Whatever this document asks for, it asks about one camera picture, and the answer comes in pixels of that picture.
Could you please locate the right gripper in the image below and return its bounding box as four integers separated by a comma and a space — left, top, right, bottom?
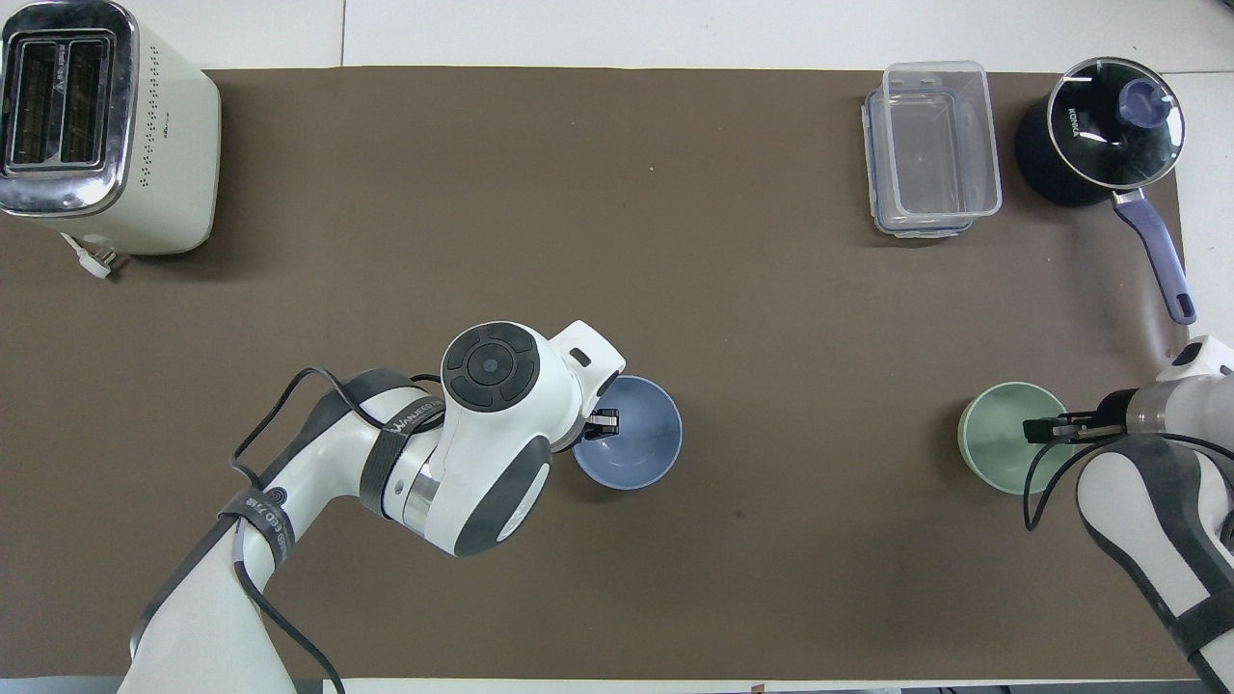
1076, 389, 1130, 439

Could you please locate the blue bowl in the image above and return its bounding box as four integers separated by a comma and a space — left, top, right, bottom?
571, 375, 684, 492

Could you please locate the green bowl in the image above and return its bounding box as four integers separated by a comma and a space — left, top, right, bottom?
957, 382, 1077, 496

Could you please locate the glass pot lid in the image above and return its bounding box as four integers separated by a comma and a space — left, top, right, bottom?
1047, 58, 1185, 191

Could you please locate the clear plastic container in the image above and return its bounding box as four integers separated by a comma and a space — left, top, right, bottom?
883, 61, 1004, 220

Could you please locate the blue-rimmed clear container lid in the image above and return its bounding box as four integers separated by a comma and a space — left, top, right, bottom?
861, 89, 976, 239

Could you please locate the white toaster with chrome top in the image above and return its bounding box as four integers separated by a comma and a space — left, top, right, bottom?
0, 0, 223, 257

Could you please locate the black cable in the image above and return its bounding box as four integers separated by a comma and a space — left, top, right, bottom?
229, 366, 449, 694
1022, 432, 1234, 533

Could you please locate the dark pot with purple handle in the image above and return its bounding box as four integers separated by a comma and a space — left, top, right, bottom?
1014, 58, 1198, 326

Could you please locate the white power cable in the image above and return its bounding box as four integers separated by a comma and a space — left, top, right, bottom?
60, 231, 118, 281

